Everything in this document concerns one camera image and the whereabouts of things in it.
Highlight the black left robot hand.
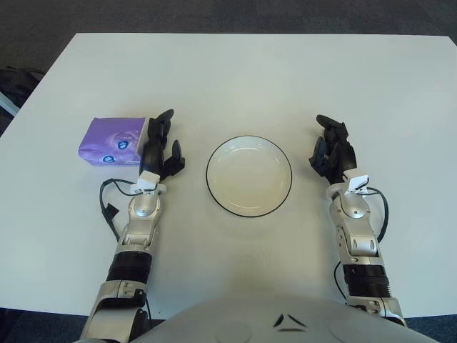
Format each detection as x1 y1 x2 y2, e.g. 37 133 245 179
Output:
136 109 187 196

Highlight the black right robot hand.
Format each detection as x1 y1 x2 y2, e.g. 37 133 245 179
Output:
307 114 371 196

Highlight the purple tissue paper pack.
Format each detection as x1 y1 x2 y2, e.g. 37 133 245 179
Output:
76 116 149 167

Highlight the white plate with black rim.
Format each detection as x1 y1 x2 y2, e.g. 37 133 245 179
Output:
205 135 293 217

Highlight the black bag on floor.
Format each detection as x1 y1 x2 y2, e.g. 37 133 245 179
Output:
0 67 46 119

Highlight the white bar beside bag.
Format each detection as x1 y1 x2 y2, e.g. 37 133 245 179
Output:
0 91 18 117

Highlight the grey robot torso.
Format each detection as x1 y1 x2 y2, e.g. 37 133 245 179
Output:
121 291 457 343

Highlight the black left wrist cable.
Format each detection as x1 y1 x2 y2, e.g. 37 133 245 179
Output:
99 177 144 247

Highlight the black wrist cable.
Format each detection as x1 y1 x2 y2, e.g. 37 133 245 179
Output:
99 177 144 247
362 185 390 247

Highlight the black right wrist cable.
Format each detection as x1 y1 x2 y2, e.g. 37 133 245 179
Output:
362 185 390 247

